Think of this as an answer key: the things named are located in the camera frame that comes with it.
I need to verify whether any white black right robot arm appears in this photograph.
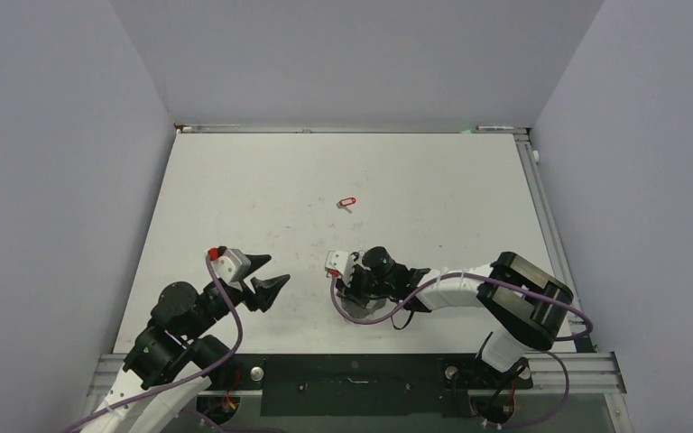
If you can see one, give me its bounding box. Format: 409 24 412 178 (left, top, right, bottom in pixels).
324 246 574 386

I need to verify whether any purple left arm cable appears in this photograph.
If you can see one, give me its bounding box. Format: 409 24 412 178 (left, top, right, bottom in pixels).
62 253 245 433

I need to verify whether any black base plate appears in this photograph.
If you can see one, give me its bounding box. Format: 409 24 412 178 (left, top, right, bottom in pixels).
197 354 533 421

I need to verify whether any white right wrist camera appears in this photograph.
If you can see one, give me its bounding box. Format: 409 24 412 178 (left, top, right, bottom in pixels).
324 251 361 283

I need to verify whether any red key tag with key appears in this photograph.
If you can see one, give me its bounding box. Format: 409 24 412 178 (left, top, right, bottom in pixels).
337 197 356 214

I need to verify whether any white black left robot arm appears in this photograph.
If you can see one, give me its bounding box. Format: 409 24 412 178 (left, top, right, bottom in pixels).
68 246 291 432

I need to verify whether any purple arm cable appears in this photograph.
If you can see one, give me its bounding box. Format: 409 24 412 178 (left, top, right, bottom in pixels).
62 253 245 433
329 272 595 343

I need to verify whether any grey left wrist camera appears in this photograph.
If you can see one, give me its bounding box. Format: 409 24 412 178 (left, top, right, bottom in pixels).
207 247 251 287

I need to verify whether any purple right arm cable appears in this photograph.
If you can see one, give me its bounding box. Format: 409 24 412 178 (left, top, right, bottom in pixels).
329 272 595 343

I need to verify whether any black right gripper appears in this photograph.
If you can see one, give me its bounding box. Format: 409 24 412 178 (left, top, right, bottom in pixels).
337 262 394 306

